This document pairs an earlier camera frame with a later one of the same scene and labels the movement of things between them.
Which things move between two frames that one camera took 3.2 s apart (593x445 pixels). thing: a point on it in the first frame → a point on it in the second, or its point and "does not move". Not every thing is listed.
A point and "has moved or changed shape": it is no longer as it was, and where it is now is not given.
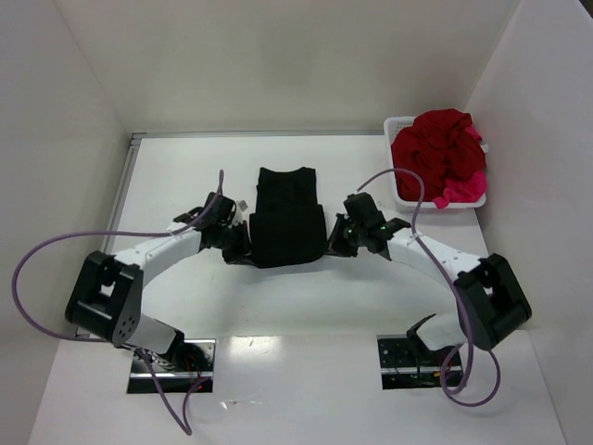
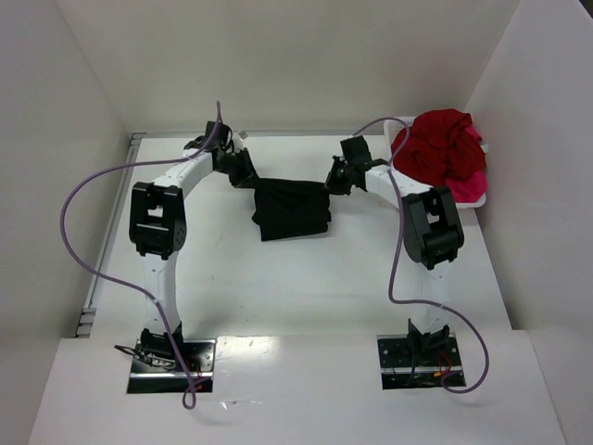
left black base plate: (184, 370) does not move
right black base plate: (403, 366) does not move
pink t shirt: (465, 187) does not move
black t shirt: (289, 225) has moved or changed shape
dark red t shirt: (437, 146) does not move
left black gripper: (237, 250) → (244, 171)
